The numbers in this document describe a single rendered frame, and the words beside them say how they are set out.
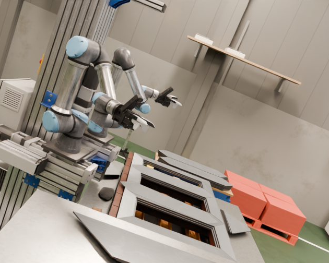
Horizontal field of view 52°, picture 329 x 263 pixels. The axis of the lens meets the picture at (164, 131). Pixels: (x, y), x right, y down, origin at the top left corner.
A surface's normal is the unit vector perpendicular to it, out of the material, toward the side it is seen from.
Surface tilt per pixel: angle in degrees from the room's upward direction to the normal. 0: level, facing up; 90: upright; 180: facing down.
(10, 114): 90
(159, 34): 90
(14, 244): 0
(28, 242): 0
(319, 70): 90
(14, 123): 90
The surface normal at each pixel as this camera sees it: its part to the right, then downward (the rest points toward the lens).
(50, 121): -0.59, 0.10
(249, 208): -0.11, 0.19
